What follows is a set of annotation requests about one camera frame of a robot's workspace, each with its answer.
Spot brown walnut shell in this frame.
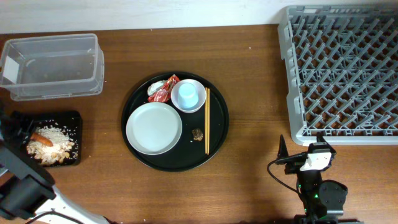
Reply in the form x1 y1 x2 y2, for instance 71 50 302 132
192 128 204 141

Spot grey round plate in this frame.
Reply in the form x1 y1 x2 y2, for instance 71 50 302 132
125 103 182 156

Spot white tissue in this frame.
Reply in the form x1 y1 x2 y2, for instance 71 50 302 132
147 80 167 96

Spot rice and peanut shell scraps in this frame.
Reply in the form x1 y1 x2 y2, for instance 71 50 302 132
26 126 79 167

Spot orange carrot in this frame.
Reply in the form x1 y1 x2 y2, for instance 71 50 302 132
30 133 53 147

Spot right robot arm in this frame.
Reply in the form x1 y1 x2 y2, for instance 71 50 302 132
274 133 348 224

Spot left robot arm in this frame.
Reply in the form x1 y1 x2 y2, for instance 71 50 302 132
1 111 110 223

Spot grey dishwasher rack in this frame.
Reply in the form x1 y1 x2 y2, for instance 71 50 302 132
278 4 397 146

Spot black rectangular waste tray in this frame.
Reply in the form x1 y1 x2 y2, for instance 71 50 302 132
11 111 83 167

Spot round black serving tray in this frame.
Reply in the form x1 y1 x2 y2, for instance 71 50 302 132
121 72 229 172

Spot wooden chopstick right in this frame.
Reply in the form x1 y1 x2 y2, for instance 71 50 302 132
206 88 210 155

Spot wooden chopstick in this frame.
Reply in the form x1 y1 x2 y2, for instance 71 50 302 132
206 88 210 155
205 87 210 155

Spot wooden chopstick left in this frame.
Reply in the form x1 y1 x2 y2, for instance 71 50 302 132
205 87 210 155

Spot light blue cup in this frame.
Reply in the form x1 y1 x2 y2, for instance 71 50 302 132
178 83 198 110

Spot pink bowl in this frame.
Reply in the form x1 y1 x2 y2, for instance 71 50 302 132
171 79 206 113

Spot red snack wrapper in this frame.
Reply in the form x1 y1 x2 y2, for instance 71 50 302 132
148 74 180 103

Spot clear plastic bin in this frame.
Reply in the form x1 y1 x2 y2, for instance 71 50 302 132
1 34 104 101

